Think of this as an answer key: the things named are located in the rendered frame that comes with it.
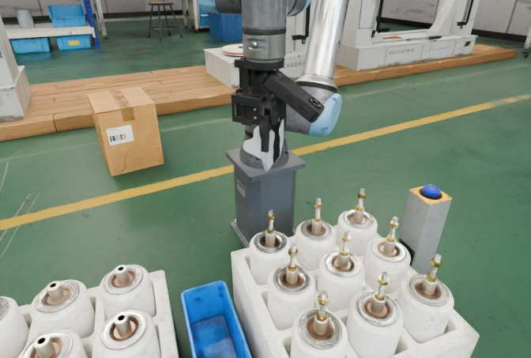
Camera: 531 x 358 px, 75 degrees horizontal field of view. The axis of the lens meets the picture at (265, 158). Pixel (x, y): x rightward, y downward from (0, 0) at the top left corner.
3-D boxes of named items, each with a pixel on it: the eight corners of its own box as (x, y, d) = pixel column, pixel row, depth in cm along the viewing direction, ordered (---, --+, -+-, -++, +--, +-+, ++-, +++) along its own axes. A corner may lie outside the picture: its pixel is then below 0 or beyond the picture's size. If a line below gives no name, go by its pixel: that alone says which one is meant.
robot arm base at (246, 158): (231, 152, 109) (231, 122, 104) (274, 142, 115) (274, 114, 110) (253, 173, 97) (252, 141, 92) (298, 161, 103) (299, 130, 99)
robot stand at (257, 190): (229, 225, 124) (224, 150, 109) (275, 211, 131) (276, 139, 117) (251, 259, 109) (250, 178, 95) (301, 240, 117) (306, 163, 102)
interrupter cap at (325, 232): (335, 241, 80) (335, 239, 80) (303, 242, 80) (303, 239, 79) (328, 220, 87) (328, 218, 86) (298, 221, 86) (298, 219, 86)
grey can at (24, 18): (20, 27, 404) (15, 9, 395) (35, 26, 411) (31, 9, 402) (19, 28, 392) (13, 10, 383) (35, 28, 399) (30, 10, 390)
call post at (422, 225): (388, 278, 102) (408, 190, 87) (407, 272, 104) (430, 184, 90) (404, 297, 96) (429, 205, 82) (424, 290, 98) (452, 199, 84)
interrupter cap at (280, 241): (250, 235, 82) (250, 232, 82) (281, 229, 83) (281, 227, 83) (257, 257, 75) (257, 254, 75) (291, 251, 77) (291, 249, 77)
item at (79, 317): (59, 343, 77) (34, 284, 68) (106, 329, 80) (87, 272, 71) (52, 385, 69) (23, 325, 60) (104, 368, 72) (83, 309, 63)
